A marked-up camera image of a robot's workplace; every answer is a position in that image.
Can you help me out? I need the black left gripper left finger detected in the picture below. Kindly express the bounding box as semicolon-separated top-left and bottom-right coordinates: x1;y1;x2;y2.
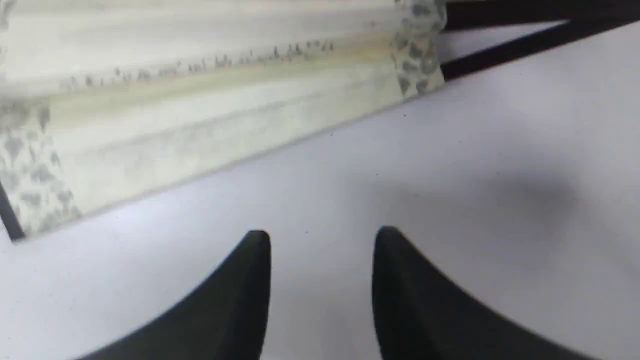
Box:
85;230;272;360

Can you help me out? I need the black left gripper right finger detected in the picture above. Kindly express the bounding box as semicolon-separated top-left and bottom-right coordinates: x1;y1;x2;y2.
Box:
371;227;586;360

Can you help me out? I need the paper folding fan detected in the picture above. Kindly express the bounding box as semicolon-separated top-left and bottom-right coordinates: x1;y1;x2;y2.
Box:
0;0;640;242

